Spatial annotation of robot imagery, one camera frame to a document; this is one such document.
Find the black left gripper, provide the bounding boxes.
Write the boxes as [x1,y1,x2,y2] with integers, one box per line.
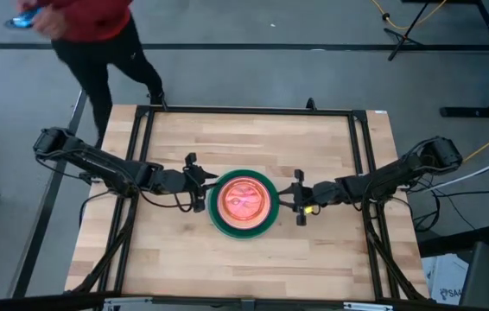
[181,152,219,213]

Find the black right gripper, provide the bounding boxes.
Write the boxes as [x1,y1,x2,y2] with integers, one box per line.
[276,168,317,227]

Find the translucent orange plastic plate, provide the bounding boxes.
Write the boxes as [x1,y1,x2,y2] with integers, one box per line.
[217,176,271,230]

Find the dark green plastic plate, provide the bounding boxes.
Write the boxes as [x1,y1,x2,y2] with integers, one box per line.
[207,168,280,240]

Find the person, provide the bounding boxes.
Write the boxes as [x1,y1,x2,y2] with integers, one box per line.
[15,0,167,149]

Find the white cardboard box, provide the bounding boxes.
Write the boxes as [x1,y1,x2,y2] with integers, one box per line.
[422,253,471,306]

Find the black tripod stand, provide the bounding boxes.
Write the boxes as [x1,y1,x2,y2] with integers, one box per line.
[383,0,432,62]

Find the blue phone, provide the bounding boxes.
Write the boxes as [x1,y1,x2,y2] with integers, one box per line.
[3,7,41,30]

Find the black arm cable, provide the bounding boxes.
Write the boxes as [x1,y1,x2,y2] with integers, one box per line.
[139,188,194,213]

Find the black aluminium table frame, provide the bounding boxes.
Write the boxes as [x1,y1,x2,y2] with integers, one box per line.
[65,103,428,303]

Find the black cable bundle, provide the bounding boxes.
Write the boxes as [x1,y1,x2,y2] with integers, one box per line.
[71,194,138,295]
[361,201,428,301]

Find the black floor cables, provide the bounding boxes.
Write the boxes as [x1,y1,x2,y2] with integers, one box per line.
[399,172,489,232]

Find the black floor rail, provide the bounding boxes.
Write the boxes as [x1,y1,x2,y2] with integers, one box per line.
[10,89,89,299]

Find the white cable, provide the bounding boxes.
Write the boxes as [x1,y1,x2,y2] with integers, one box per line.
[419,148,489,192]

